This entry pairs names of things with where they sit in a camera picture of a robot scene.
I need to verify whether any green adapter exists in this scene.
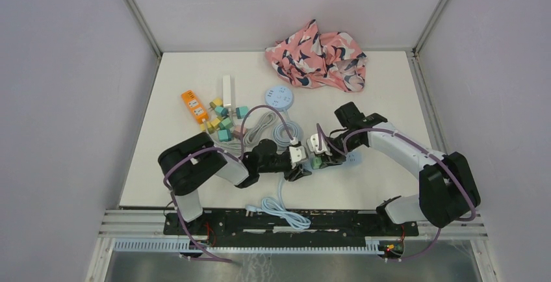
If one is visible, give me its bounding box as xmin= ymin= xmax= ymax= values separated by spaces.
xmin=218 ymin=117 xmax=234 ymax=130
xmin=311 ymin=157 xmax=323 ymax=170

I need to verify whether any yellow USB plug adapter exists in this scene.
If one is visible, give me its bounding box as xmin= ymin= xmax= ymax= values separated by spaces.
xmin=200 ymin=121 xmax=214 ymax=134

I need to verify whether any grey cable of white strip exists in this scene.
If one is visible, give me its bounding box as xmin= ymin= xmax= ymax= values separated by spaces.
xmin=243 ymin=111 xmax=279 ymax=147

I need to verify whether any light blue power strip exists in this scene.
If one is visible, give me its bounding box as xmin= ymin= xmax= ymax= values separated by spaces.
xmin=342 ymin=151 xmax=363 ymax=167

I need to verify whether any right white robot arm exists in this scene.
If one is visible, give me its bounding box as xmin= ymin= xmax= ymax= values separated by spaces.
xmin=309 ymin=102 xmax=481 ymax=235

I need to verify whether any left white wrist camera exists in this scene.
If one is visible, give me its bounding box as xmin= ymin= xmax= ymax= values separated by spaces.
xmin=288 ymin=145 xmax=309 ymax=168

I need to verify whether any white power strip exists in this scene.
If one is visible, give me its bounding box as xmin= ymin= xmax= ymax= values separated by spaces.
xmin=222 ymin=75 xmax=233 ymax=110

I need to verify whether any grey cable of orange strip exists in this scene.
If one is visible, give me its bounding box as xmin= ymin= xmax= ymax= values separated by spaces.
xmin=206 ymin=135 xmax=244 ymax=154

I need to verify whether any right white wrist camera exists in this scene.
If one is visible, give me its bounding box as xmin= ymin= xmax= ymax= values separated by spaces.
xmin=307 ymin=133 xmax=332 ymax=155

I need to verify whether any loose light blue cable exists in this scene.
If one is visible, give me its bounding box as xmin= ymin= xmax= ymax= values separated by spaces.
xmin=244 ymin=176 xmax=312 ymax=231

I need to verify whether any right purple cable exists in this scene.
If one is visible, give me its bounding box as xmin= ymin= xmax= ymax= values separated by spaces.
xmin=316 ymin=123 xmax=478 ymax=263

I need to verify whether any teal USB plug adapter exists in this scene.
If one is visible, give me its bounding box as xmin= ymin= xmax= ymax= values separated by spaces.
xmin=217 ymin=129 xmax=233 ymax=142

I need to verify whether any pink patterned cloth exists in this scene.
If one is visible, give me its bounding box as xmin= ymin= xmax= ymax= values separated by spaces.
xmin=264 ymin=19 xmax=367 ymax=93

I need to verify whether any orange power strip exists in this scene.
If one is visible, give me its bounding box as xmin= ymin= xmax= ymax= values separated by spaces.
xmin=181 ymin=90 xmax=209 ymax=124

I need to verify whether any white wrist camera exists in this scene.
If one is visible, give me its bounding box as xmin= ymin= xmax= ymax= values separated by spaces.
xmin=307 ymin=133 xmax=332 ymax=155
xmin=288 ymin=145 xmax=309 ymax=168

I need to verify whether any pink adapter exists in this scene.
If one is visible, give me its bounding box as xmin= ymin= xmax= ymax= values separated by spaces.
xmin=232 ymin=125 xmax=248 ymax=140

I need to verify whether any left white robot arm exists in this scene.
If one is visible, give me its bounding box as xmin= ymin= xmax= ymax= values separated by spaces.
xmin=158 ymin=133 xmax=312 ymax=235

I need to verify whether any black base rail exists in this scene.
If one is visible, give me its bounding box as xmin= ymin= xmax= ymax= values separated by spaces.
xmin=162 ymin=209 xmax=419 ymax=249

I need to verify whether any round blue socket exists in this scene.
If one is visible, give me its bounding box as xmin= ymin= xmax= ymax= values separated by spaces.
xmin=264 ymin=85 xmax=294 ymax=112

